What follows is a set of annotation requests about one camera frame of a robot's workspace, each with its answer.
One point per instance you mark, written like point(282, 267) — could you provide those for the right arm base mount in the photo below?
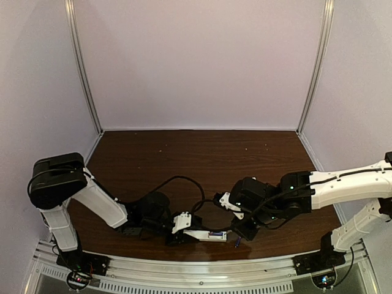
point(326, 259)

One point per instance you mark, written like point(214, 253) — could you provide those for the white remote control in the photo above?
point(203, 235)

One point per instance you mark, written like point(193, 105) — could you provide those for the left aluminium frame post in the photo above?
point(80, 64)

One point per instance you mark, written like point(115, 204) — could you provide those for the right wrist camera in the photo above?
point(222, 200)

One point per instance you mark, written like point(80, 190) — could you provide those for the aluminium frame post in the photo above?
point(324, 37)
point(80, 64)

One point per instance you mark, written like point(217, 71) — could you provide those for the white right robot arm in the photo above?
point(372, 182)

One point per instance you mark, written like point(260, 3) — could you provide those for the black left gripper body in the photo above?
point(176, 237)

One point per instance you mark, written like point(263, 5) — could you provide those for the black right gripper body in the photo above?
point(242, 228)

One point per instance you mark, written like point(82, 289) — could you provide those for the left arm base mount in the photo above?
point(82, 266)

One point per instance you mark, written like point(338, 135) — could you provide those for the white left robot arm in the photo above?
point(58, 180)

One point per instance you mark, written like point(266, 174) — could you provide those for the right aluminium frame post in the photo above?
point(324, 37)

